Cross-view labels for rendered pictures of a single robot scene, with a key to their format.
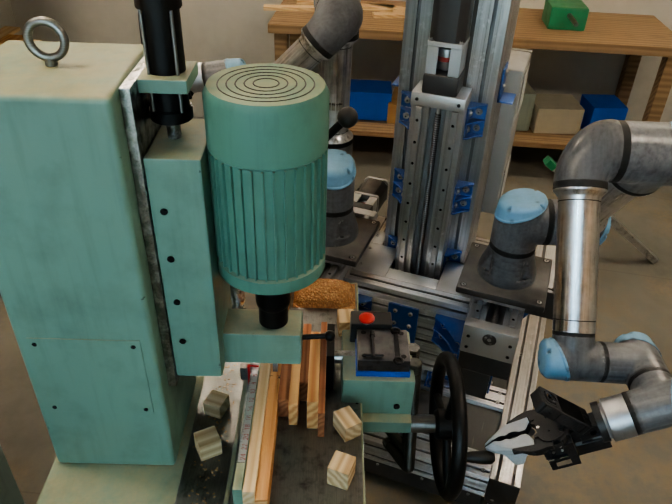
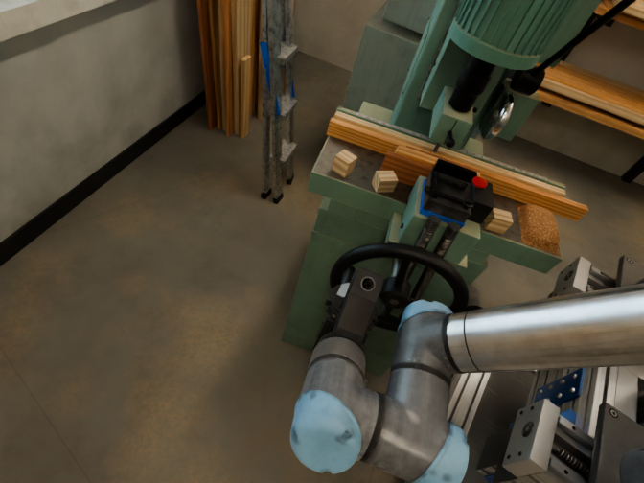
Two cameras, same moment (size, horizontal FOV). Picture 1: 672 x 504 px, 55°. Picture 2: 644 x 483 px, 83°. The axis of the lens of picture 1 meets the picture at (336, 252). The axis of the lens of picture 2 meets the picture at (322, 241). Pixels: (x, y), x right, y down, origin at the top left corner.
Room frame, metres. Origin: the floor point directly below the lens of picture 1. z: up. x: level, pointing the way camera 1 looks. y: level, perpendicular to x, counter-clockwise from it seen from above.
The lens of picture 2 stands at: (0.70, -0.71, 1.44)
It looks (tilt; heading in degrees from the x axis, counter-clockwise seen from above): 49 degrees down; 92
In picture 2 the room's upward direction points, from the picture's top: 18 degrees clockwise
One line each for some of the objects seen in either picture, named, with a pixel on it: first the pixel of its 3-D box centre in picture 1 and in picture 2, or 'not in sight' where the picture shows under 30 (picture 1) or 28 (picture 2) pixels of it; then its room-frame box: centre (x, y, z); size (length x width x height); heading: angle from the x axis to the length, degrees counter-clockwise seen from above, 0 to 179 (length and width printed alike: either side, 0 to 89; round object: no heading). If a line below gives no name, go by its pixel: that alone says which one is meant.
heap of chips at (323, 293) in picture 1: (324, 289); (542, 222); (1.14, 0.02, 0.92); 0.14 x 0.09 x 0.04; 91
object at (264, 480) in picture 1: (278, 356); (454, 170); (0.92, 0.11, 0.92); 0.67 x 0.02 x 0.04; 1
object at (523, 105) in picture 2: not in sight; (507, 110); (1.01, 0.29, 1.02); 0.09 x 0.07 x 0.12; 1
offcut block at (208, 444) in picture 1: (208, 443); not in sight; (0.78, 0.23, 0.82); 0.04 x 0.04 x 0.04; 28
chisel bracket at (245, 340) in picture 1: (263, 338); (450, 120); (0.86, 0.13, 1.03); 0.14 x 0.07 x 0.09; 91
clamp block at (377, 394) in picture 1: (375, 370); (439, 218); (0.90, -0.09, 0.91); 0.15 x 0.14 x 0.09; 1
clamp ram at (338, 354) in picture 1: (345, 357); (448, 190); (0.89, -0.03, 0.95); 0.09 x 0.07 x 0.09; 1
